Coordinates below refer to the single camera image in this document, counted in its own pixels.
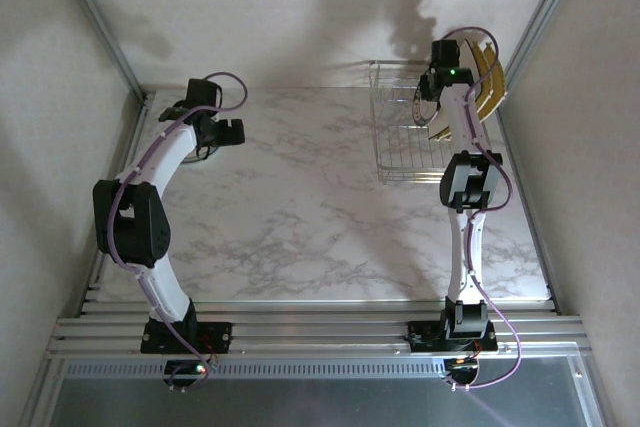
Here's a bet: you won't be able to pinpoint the small controller board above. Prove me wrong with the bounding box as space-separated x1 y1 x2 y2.
444 355 482 391
163 359 221 393

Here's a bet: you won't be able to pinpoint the aluminium mounting rails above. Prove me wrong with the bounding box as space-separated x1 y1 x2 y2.
47 299 589 361

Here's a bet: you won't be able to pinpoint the white wire dish rack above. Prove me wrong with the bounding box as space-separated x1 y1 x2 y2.
368 60 494 184

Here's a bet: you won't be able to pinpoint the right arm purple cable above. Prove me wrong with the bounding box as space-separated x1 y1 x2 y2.
439 26 522 392

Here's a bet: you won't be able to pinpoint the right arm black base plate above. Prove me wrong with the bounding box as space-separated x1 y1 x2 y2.
407 319 500 353

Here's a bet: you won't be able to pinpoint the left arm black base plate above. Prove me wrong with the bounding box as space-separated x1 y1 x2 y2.
139 321 234 354

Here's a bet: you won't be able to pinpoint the grey slotted metal panel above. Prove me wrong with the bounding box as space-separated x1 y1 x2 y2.
19 356 614 427

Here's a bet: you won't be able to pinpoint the yellow square plate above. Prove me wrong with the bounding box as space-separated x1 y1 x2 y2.
472 44 496 118
482 41 509 123

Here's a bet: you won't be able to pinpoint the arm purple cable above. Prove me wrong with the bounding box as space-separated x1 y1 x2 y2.
439 26 522 392
107 71 250 393

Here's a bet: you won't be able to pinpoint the aluminium side rail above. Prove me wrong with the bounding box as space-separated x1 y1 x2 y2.
74 91 156 318

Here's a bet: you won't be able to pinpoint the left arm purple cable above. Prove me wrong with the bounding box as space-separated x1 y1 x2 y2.
107 71 250 393

